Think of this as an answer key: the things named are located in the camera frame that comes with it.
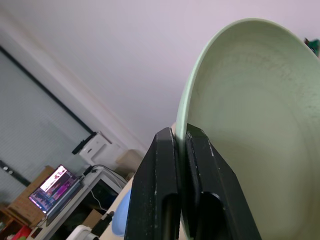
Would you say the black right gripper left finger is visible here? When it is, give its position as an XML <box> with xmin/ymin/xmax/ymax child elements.
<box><xmin>123</xmin><ymin>126</ymin><xmax>183</xmax><ymax>240</ymax></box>

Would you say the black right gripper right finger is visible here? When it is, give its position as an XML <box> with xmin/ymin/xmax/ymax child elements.
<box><xmin>180</xmin><ymin>123</ymin><xmax>263</xmax><ymax>240</ymax></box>

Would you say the blue plate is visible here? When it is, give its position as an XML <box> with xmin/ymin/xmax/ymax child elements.
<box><xmin>111</xmin><ymin>187</ymin><xmax>133</xmax><ymax>238</ymax></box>

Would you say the brown cardboard box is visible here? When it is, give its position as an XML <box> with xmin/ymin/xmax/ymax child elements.
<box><xmin>5</xmin><ymin>165</ymin><xmax>56</xmax><ymax>227</ymax></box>

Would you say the open laptop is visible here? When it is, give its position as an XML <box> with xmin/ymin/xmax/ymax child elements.
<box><xmin>28</xmin><ymin>164</ymin><xmax>84</xmax><ymax>218</ymax></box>

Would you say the white printer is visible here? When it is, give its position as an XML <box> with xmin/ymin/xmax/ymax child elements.
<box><xmin>71</xmin><ymin>131</ymin><xmax>126</xmax><ymax>172</ymax></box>

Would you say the green plate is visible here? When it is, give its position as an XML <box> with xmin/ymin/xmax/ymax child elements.
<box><xmin>174</xmin><ymin>17</ymin><xmax>320</xmax><ymax>240</ymax></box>

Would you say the white side table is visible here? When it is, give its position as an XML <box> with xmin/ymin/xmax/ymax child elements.
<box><xmin>37</xmin><ymin>166</ymin><xmax>127</xmax><ymax>240</ymax></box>

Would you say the small cardboard box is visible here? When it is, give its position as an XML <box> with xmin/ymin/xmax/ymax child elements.
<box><xmin>81</xmin><ymin>208</ymin><xmax>104</xmax><ymax>230</ymax></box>

